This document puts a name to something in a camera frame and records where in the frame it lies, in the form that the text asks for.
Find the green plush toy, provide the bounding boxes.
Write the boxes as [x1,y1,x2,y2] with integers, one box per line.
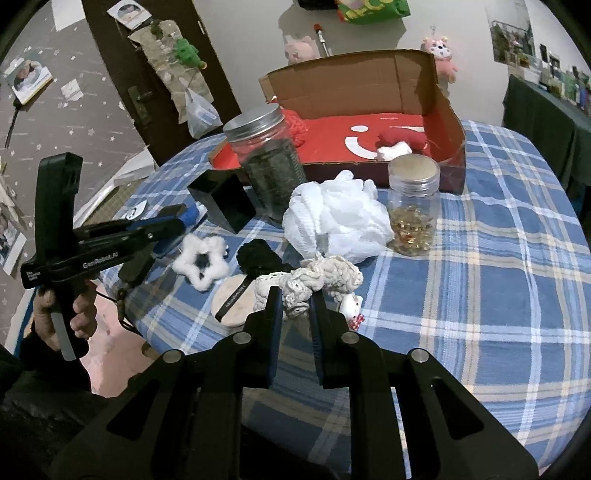
[173,39,205,68]

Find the large glass jar dark contents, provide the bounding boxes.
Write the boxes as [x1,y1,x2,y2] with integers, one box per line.
[223,104,308,228]

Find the person's left hand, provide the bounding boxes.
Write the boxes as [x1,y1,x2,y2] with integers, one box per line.
[32,280,99,352]

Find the red foam net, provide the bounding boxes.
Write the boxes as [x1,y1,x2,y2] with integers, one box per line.
[281,110,308,147]

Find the side table with green cloth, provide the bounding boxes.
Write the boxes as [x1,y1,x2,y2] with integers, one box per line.
[502,74,591,188]

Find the black scrunchie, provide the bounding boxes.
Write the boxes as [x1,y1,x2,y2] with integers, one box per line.
[235,239,293,278]

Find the small white cat clip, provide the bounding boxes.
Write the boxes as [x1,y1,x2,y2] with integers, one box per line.
[339,293,366,332]

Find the pale pink plush toy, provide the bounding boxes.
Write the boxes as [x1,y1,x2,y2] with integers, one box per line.
[283,36,320,66]

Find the clear plastic bag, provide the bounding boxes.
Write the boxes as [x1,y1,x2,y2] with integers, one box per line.
[185,88,223,140]

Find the white fluffy star scrunchie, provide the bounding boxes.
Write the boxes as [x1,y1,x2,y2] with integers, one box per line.
[172,232,230,292]

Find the cream crochet scrunchie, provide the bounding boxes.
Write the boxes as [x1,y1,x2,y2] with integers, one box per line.
[252,255,364,320]

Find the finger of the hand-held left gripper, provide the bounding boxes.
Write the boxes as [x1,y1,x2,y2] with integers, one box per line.
[74,204,200,241]
[117,219,186,283]

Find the wall photo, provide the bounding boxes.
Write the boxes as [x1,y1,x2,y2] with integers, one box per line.
[10,54,55,105]
[107,0,154,25]

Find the black box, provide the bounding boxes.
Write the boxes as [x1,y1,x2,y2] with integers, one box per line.
[187,168,257,234]

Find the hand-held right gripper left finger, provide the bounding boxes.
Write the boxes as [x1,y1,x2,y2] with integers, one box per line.
[48,286,284,480]

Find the hanging fabric organizer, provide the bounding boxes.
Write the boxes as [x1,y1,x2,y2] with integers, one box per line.
[128,19,215,125]

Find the dark wooden door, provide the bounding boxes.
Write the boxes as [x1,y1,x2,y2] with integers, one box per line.
[82,0,242,168]

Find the round beige powder puff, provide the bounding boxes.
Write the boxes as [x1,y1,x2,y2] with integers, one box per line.
[210,274,260,329]

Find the blue plaid tablecloth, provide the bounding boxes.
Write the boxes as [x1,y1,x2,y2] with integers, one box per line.
[99,119,585,480]

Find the small jar with gold capsules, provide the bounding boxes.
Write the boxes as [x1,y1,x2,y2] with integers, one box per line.
[387,154,441,256]

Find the cardboard box red interior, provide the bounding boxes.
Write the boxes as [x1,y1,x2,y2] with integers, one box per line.
[209,48,467,195]

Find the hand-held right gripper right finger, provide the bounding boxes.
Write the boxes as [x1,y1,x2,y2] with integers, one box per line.
[309,292,539,480]

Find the row of bottles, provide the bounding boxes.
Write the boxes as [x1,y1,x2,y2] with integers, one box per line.
[538,44,591,117]

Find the pink plush with spotted hat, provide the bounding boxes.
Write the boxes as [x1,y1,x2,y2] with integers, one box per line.
[420,36,461,85]

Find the red plush pouch with cord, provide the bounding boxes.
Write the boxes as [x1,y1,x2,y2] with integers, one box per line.
[376,126,428,154]

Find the white stick with red tip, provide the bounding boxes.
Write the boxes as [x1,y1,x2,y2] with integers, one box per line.
[314,24,332,59]

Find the green shopping bag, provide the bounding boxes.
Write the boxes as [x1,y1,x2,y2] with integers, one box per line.
[336,0,411,25]

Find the person's left forearm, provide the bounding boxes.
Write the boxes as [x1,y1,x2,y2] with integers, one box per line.
[0,330,93,409]

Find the white mesh bath pouf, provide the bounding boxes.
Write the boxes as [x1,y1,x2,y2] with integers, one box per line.
[281,169,396,265]

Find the white cloth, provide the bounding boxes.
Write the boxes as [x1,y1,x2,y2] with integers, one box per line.
[376,141,413,162]

